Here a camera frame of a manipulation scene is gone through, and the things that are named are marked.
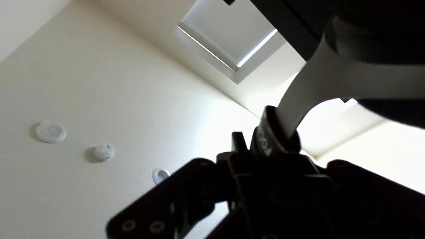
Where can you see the white smoke detector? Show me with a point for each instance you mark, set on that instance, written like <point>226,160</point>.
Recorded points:
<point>103,152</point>

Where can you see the round white ceiling light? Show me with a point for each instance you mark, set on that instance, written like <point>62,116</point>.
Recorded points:
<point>50,132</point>

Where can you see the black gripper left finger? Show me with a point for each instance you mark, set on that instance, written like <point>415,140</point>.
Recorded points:
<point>194,194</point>

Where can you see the small white ceiling fixture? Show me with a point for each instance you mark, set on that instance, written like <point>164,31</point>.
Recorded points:
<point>159,176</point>

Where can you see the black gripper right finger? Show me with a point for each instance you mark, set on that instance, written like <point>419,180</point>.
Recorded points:
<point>353,203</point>

